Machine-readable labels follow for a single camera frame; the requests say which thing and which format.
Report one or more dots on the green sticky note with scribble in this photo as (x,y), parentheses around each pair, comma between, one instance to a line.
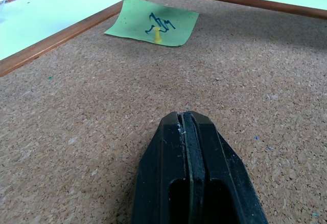
(153,22)

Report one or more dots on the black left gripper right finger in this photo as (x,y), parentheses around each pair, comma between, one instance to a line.
(224,178)

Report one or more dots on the cork board with wooden frame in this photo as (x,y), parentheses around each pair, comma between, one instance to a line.
(163,106)

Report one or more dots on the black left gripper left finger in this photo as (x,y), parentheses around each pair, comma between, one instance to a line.
(158,173)

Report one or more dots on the yellow pushpin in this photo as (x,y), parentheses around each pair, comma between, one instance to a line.
(157,35)

